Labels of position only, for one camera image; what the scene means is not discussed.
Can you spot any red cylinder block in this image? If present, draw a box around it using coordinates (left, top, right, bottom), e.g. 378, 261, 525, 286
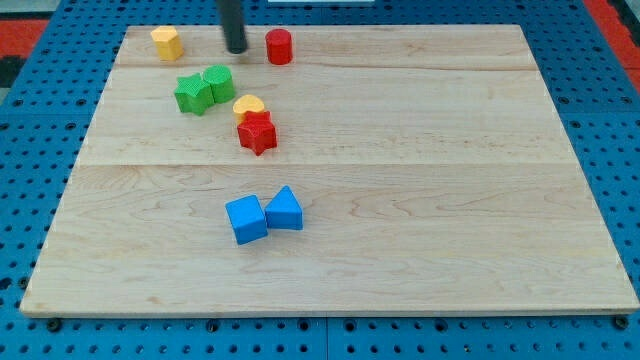
265, 28, 293, 65

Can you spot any light wooden board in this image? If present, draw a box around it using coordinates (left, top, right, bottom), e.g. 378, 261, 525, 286
20, 25, 639, 318

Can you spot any green star block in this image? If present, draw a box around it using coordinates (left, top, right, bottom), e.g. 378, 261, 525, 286
174, 73, 214, 116

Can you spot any green cylinder block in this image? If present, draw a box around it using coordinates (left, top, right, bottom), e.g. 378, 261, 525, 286
202, 64, 235, 103

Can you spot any yellow hexagon block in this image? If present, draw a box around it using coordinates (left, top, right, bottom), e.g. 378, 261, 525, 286
150, 26, 184, 61

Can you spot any blue triangle block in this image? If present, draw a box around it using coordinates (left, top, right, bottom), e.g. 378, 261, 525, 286
264, 185, 304, 230

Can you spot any blue cube block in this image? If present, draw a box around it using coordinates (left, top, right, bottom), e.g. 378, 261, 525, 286
225, 194, 268, 245

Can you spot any red star block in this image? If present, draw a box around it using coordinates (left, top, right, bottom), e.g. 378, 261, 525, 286
237, 111, 278, 156

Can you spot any yellow heart block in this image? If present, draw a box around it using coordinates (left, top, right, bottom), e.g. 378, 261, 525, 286
232, 94, 265, 125

